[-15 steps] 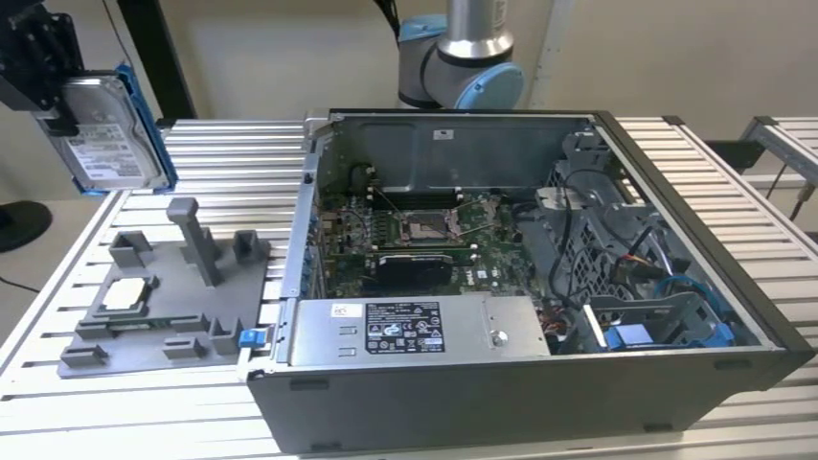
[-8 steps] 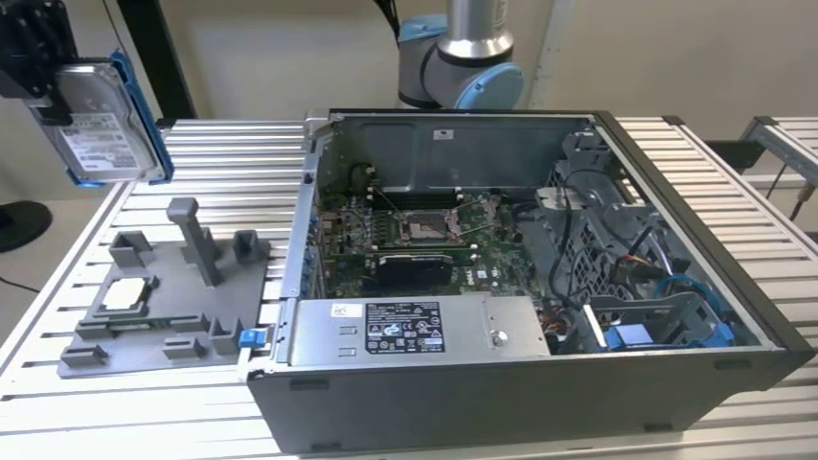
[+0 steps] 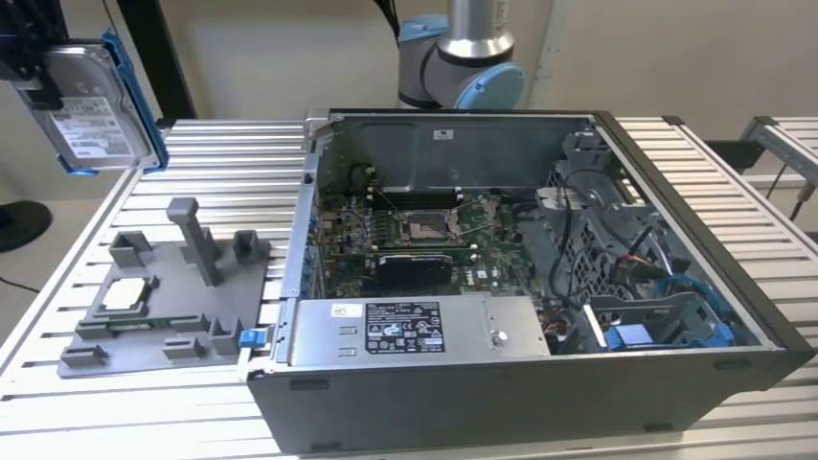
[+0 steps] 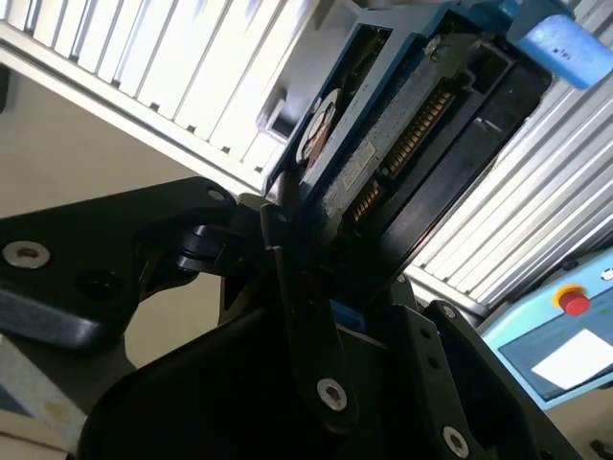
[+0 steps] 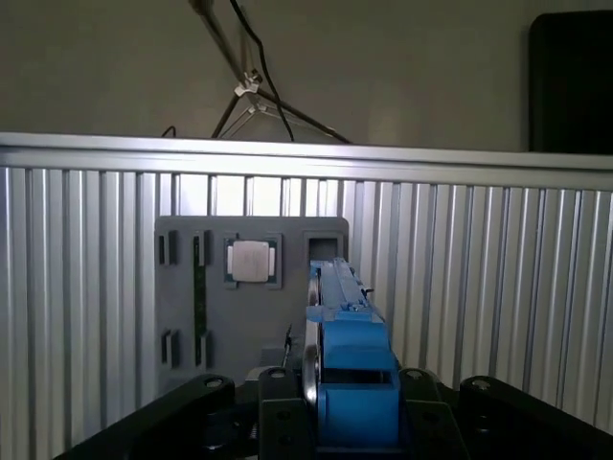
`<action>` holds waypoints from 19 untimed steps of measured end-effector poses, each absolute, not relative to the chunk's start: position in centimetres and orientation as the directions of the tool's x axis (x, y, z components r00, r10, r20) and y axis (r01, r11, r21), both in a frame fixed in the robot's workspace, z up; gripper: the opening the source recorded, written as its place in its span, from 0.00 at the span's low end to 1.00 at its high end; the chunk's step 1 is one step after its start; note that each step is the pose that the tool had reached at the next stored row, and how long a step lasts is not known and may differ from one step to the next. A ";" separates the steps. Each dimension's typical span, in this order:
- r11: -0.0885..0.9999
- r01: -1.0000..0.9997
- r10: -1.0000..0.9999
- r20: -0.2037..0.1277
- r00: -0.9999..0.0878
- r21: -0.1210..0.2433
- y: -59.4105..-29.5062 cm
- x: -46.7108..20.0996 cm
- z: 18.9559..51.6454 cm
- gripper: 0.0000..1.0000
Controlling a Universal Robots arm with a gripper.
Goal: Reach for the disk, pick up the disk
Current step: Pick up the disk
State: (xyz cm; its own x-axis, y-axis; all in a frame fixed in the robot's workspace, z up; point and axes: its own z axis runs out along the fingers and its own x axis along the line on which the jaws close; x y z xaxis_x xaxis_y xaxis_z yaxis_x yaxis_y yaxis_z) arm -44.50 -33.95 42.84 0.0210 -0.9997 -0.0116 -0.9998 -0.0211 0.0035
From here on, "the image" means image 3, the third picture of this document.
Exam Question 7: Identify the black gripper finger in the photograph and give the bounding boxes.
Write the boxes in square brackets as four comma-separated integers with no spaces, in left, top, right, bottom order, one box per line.
[0,47,65,112]

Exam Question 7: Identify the hard disk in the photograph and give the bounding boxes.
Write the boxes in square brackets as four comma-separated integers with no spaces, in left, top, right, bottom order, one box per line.
[16,27,170,177]

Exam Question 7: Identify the blue disk carrier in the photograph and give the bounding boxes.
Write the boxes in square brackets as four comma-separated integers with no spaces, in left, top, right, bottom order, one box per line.
[603,325,656,354]

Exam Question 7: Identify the grey disk bay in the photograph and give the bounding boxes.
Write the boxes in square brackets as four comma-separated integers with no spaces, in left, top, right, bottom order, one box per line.
[577,289,741,355]

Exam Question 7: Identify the black round stand base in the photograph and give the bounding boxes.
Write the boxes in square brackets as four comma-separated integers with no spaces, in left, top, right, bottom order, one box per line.
[0,200,52,253]

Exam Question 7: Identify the silver CPU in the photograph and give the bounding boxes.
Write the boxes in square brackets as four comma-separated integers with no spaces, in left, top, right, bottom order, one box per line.
[101,278,152,311]

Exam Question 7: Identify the grey parts rack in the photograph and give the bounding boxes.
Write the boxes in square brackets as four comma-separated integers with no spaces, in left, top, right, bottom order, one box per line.
[56,196,273,380]

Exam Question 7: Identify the thin metal locking lever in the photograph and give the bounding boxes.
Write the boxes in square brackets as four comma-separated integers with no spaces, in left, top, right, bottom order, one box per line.
[444,194,485,219]
[372,185,411,218]

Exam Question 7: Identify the black RAM slot bank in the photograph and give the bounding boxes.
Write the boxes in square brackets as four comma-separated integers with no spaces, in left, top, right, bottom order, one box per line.
[379,241,477,255]
[369,186,465,210]

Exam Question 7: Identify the silver power supply unit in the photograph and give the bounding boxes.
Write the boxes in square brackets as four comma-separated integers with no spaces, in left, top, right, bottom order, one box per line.
[286,295,552,368]

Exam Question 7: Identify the CPU socket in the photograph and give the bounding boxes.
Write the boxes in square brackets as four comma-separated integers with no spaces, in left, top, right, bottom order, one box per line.
[399,210,459,245]

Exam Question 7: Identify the black graphics card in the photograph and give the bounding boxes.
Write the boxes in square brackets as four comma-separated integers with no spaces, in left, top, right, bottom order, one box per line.
[373,253,456,294]

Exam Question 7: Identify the green motherboard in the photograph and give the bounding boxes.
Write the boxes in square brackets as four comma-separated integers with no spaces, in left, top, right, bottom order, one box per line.
[312,191,544,299]

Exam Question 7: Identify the grey perforated drive cage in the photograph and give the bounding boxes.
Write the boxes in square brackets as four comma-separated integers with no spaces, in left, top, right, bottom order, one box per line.
[516,131,704,308]

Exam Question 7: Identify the dark grey PC case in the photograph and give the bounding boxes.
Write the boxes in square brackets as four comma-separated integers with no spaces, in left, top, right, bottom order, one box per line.
[245,107,818,454]

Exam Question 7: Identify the metal slat side table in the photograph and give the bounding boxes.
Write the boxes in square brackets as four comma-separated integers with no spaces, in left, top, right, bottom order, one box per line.
[740,114,818,193]

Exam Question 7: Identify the black upright post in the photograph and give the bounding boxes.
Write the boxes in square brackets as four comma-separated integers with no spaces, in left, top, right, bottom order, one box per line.
[120,0,198,121]

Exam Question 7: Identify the black cable bundle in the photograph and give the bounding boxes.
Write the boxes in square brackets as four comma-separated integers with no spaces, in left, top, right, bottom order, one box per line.
[369,0,405,37]

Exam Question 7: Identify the silver metal bracket plate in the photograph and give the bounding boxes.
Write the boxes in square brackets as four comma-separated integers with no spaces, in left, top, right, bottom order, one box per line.
[533,186,583,212]

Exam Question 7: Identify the coloured power wire bundle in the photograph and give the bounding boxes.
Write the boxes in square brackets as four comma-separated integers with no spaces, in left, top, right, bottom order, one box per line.
[539,306,580,344]

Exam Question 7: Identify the blue wire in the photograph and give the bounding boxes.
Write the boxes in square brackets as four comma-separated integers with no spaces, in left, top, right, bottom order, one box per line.
[655,273,733,320]

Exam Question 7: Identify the black table bracket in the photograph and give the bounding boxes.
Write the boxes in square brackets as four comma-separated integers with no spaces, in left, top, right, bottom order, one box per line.
[705,138,765,174]

